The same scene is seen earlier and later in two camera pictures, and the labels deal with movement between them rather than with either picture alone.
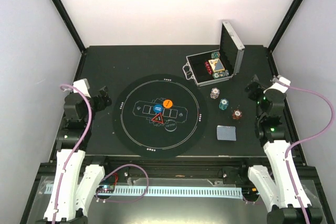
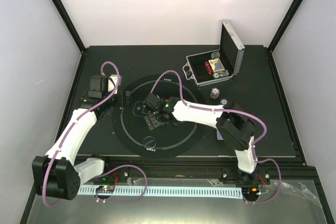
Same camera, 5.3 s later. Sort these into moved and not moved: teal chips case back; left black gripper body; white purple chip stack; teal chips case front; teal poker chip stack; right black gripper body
Moved: left black gripper body; right black gripper body
Not moved: teal chips case front; teal poker chip stack; white purple chip stack; teal chips case back
